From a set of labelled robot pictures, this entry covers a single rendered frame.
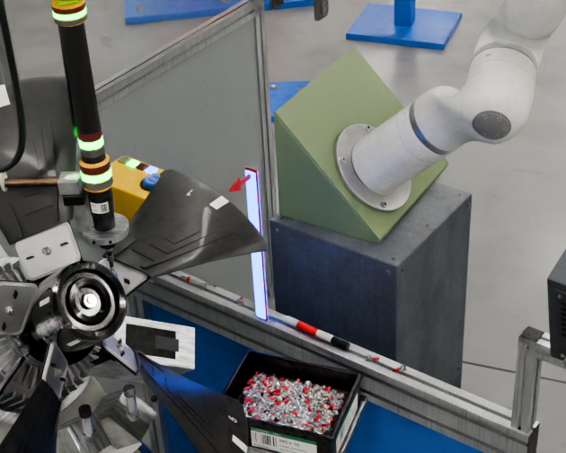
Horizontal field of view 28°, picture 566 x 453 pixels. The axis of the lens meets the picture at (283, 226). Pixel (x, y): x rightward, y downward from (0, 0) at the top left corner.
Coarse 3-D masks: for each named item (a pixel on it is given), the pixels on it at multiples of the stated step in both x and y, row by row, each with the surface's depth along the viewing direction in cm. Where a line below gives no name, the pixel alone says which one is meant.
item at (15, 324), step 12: (0, 288) 157; (12, 288) 158; (24, 288) 159; (36, 288) 160; (0, 300) 158; (12, 300) 159; (24, 300) 160; (0, 312) 159; (24, 312) 161; (0, 324) 160; (12, 324) 161; (24, 324) 162
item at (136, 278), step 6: (102, 264) 174; (108, 264) 174; (114, 264) 174; (120, 264) 174; (114, 270) 173; (120, 270) 173; (126, 270) 173; (132, 270) 173; (120, 276) 171; (126, 276) 171; (132, 276) 171; (138, 276) 171; (144, 276) 171; (132, 282) 170; (138, 282) 170; (126, 288) 169; (132, 288) 169; (126, 294) 168
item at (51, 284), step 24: (72, 264) 160; (96, 264) 162; (48, 288) 159; (72, 288) 159; (96, 288) 162; (120, 288) 164; (48, 312) 158; (72, 312) 158; (96, 312) 161; (120, 312) 162; (24, 336) 164; (48, 336) 161; (72, 336) 158; (96, 336) 159; (72, 360) 168
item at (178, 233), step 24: (168, 192) 186; (216, 192) 188; (144, 216) 182; (168, 216) 182; (192, 216) 182; (216, 216) 184; (240, 216) 185; (144, 240) 178; (168, 240) 177; (192, 240) 178; (216, 240) 179; (240, 240) 181; (264, 240) 184; (144, 264) 172; (168, 264) 173; (192, 264) 174
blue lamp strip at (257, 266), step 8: (248, 184) 195; (248, 192) 196; (256, 192) 195; (248, 200) 197; (256, 200) 196; (248, 208) 198; (256, 208) 197; (256, 216) 198; (256, 224) 199; (256, 256) 204; (256, 264) 205; (256, 272) 206; (256, 280) 207; (256, 288) 208; (256, 296) 209; (256, 304) 210; (264, 304) 209; (256, 312) 212; (264, 312) 210
